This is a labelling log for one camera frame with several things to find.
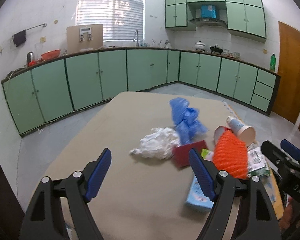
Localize blue box above hood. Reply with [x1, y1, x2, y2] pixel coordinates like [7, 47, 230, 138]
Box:
[201, 5, 217, 18]

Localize red paper cup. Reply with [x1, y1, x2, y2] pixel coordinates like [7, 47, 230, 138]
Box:
[213, 126, 231, 145]

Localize white plastic bag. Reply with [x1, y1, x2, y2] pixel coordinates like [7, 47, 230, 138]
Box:
[129, 127, 181, 160]

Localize green upper wall cabinets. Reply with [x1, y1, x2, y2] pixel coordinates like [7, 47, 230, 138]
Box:
[165, 0, 267, 43]

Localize dark red box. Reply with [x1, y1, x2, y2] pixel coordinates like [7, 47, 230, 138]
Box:
[172, 140, 207, 168]

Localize green white wrapper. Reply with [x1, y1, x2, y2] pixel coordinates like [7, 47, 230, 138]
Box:
[247, 142, 270, 177]

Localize red plastic basin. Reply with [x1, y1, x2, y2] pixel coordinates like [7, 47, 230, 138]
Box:
[41, 49, 61, 61]

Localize brown wooden door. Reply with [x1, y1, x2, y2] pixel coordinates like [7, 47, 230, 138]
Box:
[273, 22, 300, 123]

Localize cardboard water purifier box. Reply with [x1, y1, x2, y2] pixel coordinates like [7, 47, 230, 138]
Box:
[66, 24, 103, 54]

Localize dark hanging towel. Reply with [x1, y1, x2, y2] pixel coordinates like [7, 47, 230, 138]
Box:
[13, 30, 26, 47]

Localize green bottle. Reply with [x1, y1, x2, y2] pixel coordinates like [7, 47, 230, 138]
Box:
[269, 54, 276, 72]

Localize white cooking pot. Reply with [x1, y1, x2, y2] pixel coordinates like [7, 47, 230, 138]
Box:
[194, 41, 205, 52]

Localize steel electric kettle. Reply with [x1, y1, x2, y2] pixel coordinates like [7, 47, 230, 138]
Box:
[26, 51, 36, 66]

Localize orange foam net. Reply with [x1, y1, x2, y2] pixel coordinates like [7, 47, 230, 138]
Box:
[212, 130, 248, 179]

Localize window with white blinds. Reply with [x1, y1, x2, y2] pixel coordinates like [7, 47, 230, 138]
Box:
[76, 0, 145, 41]

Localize blue plastic bag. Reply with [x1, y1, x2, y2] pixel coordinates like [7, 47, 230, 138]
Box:
[169, 97, 208, 145]

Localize green lower kitchen cabinets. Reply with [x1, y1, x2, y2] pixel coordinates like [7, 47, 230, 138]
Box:
[1, 48, 280, 135]

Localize black wok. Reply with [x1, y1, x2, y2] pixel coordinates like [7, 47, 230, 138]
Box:
[210, 45, 223, 55]

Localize blue paper cup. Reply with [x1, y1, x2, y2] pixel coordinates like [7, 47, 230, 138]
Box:
[226, 116, 256, 146]

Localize black range hood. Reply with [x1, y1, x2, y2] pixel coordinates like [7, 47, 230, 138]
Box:
[190, 17, 227, 28]

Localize metal towel bar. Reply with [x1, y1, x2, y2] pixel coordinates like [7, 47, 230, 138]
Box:
[25, 23, 47, 31]

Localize chrome sink faucet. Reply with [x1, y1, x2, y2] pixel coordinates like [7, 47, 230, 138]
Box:
[133, 29, 140, 47]

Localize person right hand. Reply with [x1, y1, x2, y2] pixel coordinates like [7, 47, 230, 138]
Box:
[279, 197, 293, 231]

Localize light blue tissue pack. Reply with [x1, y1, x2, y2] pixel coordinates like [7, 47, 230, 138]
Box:
[185, 176, 213, 213]

